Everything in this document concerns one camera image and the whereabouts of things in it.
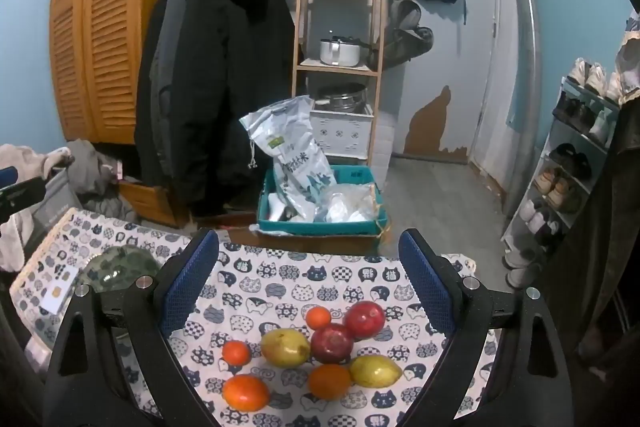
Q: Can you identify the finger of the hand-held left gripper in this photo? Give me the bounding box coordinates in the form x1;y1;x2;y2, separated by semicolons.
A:
0;167;47;224

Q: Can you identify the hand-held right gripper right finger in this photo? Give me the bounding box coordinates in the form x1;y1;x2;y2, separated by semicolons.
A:
397;228;596;427

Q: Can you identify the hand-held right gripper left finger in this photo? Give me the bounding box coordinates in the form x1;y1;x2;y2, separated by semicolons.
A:
44;229;221;427

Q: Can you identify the green glass plate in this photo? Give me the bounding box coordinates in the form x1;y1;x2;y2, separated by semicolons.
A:
77;244;163;295

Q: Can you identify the small orange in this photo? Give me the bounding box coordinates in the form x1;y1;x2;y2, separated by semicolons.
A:
221;340;252;367
306;306;332;330

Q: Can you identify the yellow lemon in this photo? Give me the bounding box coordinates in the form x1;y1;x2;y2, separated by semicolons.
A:
349;355;404;389

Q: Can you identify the dark red apple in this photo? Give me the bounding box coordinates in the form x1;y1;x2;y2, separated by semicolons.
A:
310;323;355;364

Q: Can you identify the yellow pear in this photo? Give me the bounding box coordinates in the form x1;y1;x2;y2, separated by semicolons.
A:
260;328;312;369

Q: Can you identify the large orange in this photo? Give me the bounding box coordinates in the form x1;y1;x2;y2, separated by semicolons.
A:
308;363;353;401
222;374;271;412

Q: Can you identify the grey fabric bag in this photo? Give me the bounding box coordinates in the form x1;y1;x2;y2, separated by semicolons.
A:
30;167;86;238

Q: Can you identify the grey clothes pile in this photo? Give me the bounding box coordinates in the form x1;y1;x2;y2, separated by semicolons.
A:
65;139;141;223

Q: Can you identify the wooden drawer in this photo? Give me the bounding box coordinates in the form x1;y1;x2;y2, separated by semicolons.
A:
117;181;191;229

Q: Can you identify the white phone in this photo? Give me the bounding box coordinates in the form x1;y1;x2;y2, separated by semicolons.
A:
37;264;83;315

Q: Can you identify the clear plastic bag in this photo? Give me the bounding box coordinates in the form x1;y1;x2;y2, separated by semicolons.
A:
314;184;383;224

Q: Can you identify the cat print tablecloth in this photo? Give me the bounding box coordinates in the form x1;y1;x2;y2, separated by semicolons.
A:
10;207;501;427

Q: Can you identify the cardboard box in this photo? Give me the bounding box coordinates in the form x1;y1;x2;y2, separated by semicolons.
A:
227;227;386;258

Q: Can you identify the white rice bag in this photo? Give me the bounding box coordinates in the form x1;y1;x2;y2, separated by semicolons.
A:
239;96;337;220

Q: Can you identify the white patterned bin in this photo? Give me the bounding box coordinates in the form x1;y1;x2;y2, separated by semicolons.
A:
309;106;375;159

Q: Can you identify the dark brown coat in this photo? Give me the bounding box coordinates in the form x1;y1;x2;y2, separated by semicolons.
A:
540;97;640;358

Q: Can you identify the wooden louvred wardrobe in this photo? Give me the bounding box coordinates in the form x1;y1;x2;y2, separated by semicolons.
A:
48;0;188;145

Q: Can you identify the white shoe rack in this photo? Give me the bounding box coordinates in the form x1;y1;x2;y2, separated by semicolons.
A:
501;77;621;258

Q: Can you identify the black jacket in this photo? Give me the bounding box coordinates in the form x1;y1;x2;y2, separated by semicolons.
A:
134;0;296;218

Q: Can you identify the steel pot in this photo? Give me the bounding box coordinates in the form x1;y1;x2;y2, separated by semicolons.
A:
316;83;368;112

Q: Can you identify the dark grey jacket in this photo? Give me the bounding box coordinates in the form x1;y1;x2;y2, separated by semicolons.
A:
134;0;201;158

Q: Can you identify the pale blue door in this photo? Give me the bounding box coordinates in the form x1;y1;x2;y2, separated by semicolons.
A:
390;0;506;165

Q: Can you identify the wooden shelf rack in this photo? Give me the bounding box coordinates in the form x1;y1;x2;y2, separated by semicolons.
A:
290;0;388;168

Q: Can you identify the grey pipe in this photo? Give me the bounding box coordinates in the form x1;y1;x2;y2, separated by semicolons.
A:
501;0;543;218

